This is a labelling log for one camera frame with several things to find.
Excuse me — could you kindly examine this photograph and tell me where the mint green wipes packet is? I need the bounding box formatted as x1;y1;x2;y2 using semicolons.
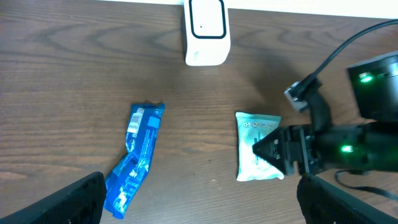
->
235;111;284;182

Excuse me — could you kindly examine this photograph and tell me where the white barcode scanner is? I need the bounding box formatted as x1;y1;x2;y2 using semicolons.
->
183;0;231;67

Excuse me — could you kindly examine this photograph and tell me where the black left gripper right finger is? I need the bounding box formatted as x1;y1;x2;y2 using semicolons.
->
297;173;397;224

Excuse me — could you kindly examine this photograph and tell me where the blue snack packet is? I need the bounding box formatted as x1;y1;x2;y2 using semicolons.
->
104;103;165;219

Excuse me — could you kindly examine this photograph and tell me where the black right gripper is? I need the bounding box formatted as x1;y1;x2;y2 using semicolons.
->
252;91;373;175

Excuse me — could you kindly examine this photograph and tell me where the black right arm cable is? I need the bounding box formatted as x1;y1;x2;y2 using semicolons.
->
312;19;398;77

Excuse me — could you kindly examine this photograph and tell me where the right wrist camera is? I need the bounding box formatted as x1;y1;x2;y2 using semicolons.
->
284;82;308;113

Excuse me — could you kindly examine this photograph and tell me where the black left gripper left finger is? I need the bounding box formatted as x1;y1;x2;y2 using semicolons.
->
1;172;106;224

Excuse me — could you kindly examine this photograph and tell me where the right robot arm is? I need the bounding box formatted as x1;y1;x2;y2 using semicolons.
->
252;52;397;175

